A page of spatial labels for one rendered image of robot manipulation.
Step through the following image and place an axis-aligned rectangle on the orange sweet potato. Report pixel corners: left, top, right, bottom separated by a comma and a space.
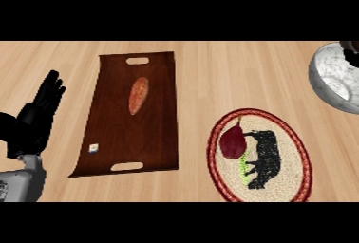
128, 76, 153, 116

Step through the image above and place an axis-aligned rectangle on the dark brown wooden tray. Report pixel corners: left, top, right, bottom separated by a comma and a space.
69, 50, 181, 178

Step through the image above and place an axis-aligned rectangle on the white marble bowl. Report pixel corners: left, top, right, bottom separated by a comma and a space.
308, 41, 359, 115

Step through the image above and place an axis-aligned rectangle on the oval woven cow placemat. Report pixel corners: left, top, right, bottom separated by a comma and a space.
207, 107, 315, 203

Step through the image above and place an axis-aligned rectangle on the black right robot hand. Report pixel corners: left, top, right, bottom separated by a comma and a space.
339, 41, 359, 68

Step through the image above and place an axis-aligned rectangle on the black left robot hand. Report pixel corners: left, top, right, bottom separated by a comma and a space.
0, 69, 69, 159

